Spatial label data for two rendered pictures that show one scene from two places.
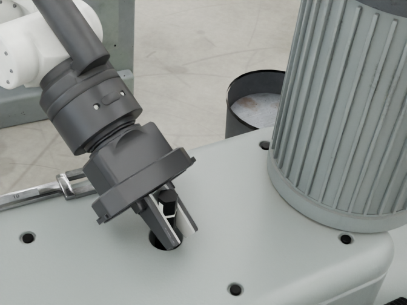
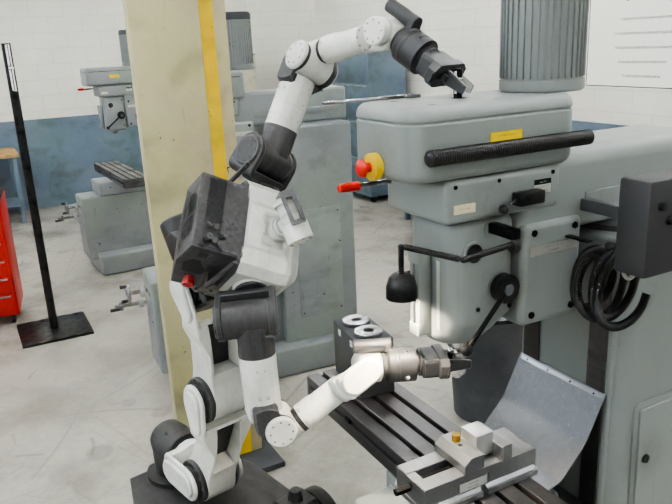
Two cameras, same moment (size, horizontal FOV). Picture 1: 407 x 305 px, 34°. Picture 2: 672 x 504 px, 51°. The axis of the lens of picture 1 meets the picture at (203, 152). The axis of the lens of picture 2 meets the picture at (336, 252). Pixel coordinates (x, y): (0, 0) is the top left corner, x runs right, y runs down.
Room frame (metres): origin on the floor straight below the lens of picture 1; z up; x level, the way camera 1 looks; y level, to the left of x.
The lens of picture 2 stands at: (-1.17, 0.16, 2.03)
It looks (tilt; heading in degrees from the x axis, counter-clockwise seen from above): 17 degrees down; 6
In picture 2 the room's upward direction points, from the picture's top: 3 degrees counter-clockwise
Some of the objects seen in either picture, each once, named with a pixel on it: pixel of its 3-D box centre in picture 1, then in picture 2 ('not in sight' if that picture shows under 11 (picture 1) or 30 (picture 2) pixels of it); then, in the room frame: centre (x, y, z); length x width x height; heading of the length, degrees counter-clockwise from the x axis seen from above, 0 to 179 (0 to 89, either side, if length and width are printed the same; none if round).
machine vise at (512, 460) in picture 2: not in sight; (467, 461); (0.39, 0.01, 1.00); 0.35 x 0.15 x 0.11; 123
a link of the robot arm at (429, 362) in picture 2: not in sight; (421, 363); (0.46, 0.12, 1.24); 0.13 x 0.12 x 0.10; 11
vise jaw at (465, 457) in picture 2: not in sight; (458, 452); (0.37, 0.03, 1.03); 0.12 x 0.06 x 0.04; 33
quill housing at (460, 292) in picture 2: not in sight; (458, 273); (0.48, 0.03, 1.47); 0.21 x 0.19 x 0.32; 33
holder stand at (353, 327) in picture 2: not in sight; (363, 353); (0.93, 0.29, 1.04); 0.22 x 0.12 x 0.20; 26
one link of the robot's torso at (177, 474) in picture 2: not in sight; (203, 467); (0.82, 0.84, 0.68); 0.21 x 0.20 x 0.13; 46
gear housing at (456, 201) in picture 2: not in sight; (472, 186); (0.50, -0.01, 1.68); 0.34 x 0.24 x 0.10; 123
